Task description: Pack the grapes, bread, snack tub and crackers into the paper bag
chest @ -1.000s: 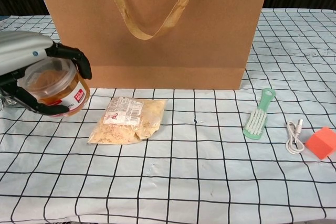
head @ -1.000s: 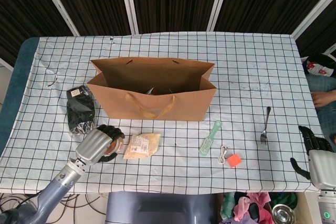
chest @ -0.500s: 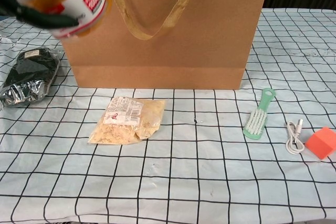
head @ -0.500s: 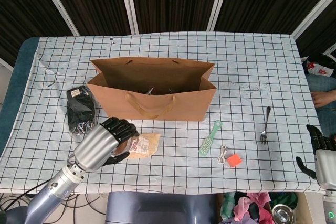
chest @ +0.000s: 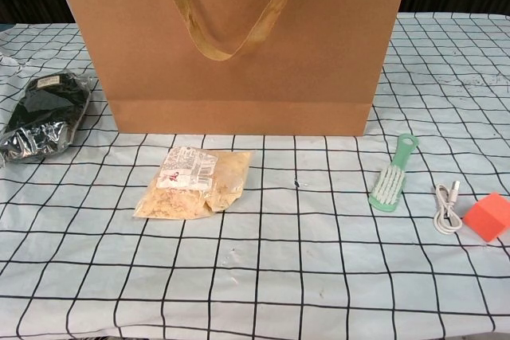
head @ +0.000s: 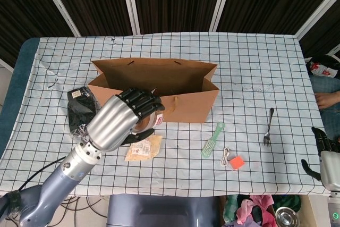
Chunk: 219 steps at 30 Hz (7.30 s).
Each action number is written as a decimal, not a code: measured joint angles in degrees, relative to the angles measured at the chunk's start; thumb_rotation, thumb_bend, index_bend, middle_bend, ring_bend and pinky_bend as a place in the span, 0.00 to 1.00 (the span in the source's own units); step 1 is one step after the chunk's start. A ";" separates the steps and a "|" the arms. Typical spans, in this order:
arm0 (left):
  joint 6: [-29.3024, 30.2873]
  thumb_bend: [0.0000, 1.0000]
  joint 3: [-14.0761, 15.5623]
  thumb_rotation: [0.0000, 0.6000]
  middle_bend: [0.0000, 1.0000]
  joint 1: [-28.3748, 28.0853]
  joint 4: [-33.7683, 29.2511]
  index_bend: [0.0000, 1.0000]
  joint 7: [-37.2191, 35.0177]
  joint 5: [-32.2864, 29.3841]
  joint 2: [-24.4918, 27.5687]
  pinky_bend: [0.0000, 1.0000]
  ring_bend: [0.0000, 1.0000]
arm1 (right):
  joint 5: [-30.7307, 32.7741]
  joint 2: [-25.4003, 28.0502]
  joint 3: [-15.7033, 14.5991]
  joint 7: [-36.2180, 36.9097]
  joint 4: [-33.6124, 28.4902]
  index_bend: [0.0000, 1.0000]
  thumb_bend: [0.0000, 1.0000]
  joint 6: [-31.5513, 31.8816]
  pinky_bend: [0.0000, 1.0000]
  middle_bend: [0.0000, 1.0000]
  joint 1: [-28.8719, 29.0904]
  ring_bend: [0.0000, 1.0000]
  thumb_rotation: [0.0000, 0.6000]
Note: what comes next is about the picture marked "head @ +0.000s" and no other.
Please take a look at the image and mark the pile of coloured cloths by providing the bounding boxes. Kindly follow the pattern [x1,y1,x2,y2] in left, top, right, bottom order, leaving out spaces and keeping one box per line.
[223,194,302,227]

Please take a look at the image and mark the beige wedge food packet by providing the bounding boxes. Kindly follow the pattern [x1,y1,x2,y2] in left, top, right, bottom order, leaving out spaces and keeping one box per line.
[124,134,163,163]

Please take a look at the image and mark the white black checkered tablecloth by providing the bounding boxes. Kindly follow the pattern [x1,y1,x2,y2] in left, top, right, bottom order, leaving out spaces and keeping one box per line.
[0,32,338,198]

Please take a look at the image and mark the blue-grey robot torso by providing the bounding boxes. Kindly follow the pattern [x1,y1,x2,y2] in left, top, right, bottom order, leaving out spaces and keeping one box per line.
[106,194,222,227]

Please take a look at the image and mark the brown paper bag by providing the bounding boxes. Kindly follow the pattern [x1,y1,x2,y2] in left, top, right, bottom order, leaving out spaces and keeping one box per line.
[87,58,220,123]

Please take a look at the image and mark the tangle of black floor cables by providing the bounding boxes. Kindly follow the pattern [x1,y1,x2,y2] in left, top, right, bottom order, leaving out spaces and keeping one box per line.
[0,196,110,227]

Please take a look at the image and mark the metal fork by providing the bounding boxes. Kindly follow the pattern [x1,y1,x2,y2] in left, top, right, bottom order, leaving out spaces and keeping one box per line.
[262,107,275,147]

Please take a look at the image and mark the clear round tub brown snacks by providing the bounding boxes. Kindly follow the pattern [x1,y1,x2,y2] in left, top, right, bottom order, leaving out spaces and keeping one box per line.
[132,113,165,135]

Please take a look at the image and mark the white partition frame post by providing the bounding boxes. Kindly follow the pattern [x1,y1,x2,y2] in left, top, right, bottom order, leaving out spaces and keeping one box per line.
[119,0,141,36]
[294,0,340,39]
[36,0,82,37]
[209,0,236,33]

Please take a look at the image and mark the cardboard box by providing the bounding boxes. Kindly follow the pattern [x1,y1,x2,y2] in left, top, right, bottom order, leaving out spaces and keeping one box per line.
[299,194,332,227]

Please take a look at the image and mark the red white printed bag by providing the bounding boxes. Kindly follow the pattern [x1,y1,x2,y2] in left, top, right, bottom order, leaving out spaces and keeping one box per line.
[309,61,333,78]

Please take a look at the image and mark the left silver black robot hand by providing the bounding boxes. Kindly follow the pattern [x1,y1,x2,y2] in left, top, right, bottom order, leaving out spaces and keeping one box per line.
[86,88,166,153]

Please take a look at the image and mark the green plastic brush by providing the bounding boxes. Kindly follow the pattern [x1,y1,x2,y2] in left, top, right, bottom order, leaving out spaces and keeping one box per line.
[201,121,226,157]

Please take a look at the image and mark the black plastic-wrapped pack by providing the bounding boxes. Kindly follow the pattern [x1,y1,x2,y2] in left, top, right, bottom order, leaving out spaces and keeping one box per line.
[66,86,100,139]

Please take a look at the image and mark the seated person in jeans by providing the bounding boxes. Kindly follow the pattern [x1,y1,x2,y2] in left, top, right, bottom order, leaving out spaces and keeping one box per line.
[304,54,340,145]

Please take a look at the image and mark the metal bowl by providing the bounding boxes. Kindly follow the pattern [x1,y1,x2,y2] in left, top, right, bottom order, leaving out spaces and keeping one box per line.
[275,207,300,227]

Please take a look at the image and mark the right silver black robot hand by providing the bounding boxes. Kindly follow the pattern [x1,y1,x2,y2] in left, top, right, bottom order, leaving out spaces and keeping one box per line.
[301,127,340,192]

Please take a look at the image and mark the orange cube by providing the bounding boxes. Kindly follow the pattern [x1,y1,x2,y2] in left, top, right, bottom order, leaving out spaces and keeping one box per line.
[228,155,245,171]

